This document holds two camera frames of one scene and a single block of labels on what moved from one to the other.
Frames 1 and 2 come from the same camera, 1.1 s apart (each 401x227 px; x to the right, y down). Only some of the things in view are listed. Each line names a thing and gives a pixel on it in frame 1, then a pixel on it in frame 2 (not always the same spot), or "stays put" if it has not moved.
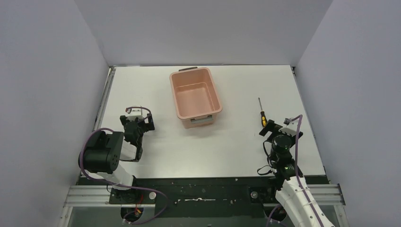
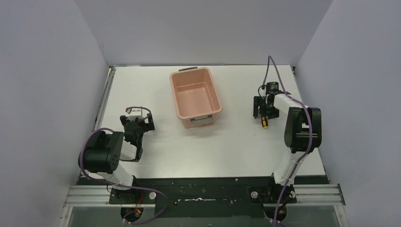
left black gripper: x=136 y=126 stays put
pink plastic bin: x=196 y=99 stays put
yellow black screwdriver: x=264 y=118 stays put
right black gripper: x=270 y=126 → x=271 y=114
